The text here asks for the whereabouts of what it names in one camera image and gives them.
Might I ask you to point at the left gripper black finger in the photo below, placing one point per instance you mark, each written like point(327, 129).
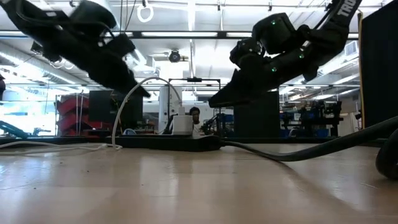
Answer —
point(127, 74)
point(109, 79)

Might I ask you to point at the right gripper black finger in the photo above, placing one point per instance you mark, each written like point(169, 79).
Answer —
point(242, 91)
point(241, 77)

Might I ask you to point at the white USB wall charger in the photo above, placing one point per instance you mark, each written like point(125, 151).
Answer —
point(183, 126)

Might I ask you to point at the small black background robot arm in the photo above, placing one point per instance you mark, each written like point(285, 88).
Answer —
point(214, 123)

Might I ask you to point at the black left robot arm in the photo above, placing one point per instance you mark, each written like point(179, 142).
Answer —
point(28, 18)

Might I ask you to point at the black monitor screen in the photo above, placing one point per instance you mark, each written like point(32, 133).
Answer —
point(99, 105)

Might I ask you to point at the black standing partition panel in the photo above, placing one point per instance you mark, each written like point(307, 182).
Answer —
point(256, 118)

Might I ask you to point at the shelf rack with red bins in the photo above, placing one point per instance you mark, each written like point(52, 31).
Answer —
point(71, 107)

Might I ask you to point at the thin black gantry stand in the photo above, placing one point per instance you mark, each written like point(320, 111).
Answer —
point(194, 79)

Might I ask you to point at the person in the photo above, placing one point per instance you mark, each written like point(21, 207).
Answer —
point(195, 115)

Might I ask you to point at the background robot workstation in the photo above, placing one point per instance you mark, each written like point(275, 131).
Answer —
point(320, 115)

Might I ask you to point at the black power strip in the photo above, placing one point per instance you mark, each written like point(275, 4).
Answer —
point(168, 143)

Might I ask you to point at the black overhead camera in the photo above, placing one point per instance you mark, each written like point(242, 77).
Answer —
point(174, 56)

